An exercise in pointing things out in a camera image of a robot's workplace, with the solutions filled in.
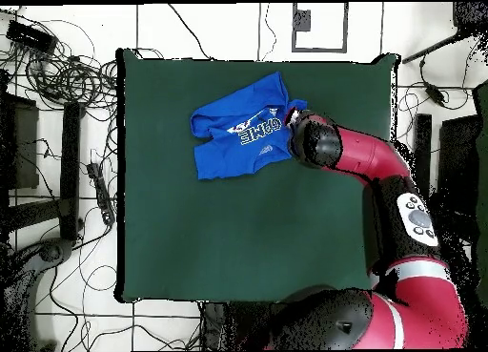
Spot black power strip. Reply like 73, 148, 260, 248
86, 162, 116, 226

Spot blue laundry item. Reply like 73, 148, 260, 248
189, 71, 309, 181

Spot grey floor frame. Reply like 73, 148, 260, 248
292, 2, 349, 53

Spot tangled black cables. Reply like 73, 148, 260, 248
0, 8, 119, 120

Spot black cable adapter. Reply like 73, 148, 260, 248
424, 82, 447, 107

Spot grey stand foot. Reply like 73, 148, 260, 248
7, 237, 75, 351

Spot black power brick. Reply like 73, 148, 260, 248
5, 19, 58, 55

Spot black rod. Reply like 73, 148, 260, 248
401, 31, 470, 65

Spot dark green table cloth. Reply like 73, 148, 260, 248
472, 80, 488, 311
115, 48, 399, 304

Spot black box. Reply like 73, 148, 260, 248
436, 114, 479, 216
0, 93, 40, 191

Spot black stand bar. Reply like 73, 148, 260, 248
58, 101, 82, 242
413, 113, 433, 200

